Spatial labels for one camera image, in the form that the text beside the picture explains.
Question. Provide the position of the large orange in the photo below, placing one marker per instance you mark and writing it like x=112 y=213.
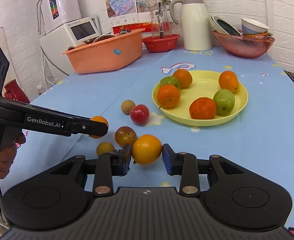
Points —
x=184 y=77

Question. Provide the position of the green guava fruit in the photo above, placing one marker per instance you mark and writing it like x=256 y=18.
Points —
x=170 y=80

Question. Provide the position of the white blue ceramic bowl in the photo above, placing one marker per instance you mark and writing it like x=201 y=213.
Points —
x=250 y=26

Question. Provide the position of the yellow-brown small fruit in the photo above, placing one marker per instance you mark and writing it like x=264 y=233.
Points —
x=104 y=147

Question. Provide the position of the white water purifier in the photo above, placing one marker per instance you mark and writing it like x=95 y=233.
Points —
x=59 y=12

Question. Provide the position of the white countertop appliance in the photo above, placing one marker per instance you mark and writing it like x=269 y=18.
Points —
x=71 y=34

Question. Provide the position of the glass pitcher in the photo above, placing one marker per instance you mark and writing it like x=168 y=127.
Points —
x=160 y=24

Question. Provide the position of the bedding calendar poster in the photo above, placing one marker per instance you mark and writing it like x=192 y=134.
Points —
x=133 y=14

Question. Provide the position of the brown longan fruit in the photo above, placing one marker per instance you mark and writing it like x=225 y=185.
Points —
x=127 y=105

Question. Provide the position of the blue patterned tablecloth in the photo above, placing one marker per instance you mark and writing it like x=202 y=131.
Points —
x=260 y=138

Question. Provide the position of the light green apple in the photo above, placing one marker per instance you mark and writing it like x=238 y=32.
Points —
x=224 y=100

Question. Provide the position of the orange with stem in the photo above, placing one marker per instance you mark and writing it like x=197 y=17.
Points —
x=168 y=96

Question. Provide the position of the pink glass bowl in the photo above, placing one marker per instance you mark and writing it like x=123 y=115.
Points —
x=245 y=47

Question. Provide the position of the small yellow orange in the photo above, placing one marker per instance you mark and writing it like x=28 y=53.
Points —
x=146 y=150

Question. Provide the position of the round orange fruit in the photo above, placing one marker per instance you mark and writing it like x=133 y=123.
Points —
x=228 y=80

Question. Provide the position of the red plum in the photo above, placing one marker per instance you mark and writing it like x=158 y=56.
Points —
x=139 y=114

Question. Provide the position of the small orange kumquat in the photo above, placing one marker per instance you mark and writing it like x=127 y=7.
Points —
x=99 y=119

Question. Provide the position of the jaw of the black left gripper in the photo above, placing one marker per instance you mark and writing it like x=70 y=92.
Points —
x=50 y=121

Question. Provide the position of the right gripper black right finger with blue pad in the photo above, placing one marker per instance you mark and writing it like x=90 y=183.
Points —
x=188 y=167

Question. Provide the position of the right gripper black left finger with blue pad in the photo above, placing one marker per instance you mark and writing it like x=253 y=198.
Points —
x=106 y=166

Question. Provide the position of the dark orange mandarin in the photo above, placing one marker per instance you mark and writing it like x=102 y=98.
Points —
x=203 y=108

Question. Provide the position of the orange plastic basket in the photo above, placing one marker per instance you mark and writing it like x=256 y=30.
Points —
x=107 y=55

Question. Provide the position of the white thermos jug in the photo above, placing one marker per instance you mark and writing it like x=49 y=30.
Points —
x=196 y=25

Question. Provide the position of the red plastic colander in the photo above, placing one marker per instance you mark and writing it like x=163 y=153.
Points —
x=160 y=45

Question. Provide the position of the person's left hand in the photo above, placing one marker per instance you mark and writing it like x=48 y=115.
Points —
x=7 y=156

